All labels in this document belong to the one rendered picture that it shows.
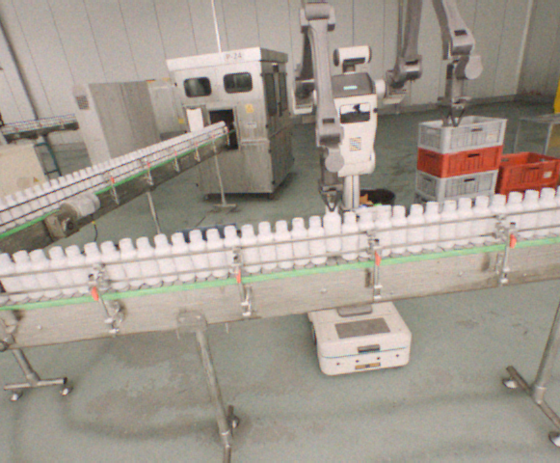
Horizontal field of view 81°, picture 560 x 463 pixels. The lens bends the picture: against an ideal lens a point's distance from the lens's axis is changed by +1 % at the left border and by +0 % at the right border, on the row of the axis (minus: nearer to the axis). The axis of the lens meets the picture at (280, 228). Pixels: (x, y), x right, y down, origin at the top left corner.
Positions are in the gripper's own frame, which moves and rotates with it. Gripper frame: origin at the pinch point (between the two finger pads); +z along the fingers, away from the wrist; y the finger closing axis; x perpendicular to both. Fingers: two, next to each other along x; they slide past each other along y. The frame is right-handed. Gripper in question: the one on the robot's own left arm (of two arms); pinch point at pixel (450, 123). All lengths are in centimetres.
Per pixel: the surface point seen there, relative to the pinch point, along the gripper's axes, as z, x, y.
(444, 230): 32.7, 8.5, -17.3
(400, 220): 27.1, 24.2, -16.6
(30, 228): 41, 207, 68
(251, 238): 27, 75, -17
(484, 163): 66, -130, 163
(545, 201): 27.2, -27.6, -16.1
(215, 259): 32, 88, -18
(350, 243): 33, 42, -18
